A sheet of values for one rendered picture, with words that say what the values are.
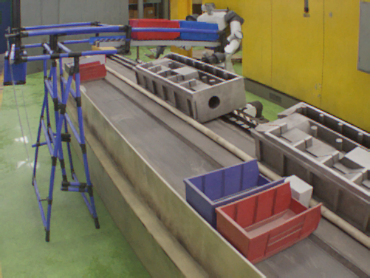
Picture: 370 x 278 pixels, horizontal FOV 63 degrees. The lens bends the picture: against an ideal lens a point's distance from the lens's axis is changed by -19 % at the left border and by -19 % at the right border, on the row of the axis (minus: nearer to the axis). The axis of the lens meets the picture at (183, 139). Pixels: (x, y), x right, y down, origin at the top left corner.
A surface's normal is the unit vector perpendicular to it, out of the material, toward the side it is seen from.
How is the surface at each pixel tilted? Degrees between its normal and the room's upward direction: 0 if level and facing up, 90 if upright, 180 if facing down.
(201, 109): 90
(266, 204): 88
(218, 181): 88
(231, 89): 90
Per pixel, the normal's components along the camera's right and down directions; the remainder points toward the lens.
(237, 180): 0.46, 0.32
